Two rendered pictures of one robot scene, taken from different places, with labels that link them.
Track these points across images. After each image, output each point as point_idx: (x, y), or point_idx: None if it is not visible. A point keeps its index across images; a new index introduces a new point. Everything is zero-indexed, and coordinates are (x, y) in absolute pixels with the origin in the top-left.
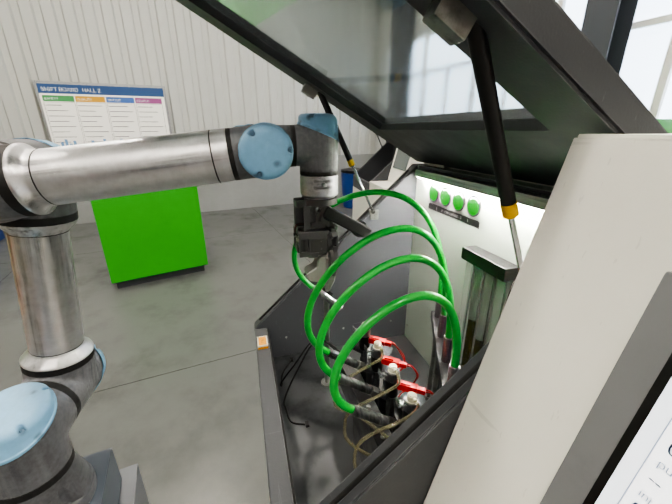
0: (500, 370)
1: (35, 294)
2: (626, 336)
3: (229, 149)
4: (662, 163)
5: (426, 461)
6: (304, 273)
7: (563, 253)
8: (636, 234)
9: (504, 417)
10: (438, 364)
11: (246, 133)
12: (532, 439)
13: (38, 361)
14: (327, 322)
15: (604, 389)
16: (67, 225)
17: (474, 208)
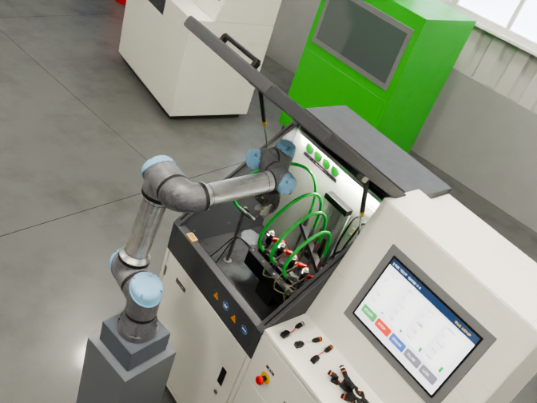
0: (349, 261)
1: (153, 231)
2: (383, 256)
3: (275, 185)
4: (398, 218)
5: (316, 291)
6: None
7: (374, 231)
8: (390, 233)
9: (348, 275)
10: (311, 253)
11: (285, 181)
12: (356, 281)
13: (138, 261)
14: (280, 241)
15: (375, 268)
16: None
17: (336, 173)
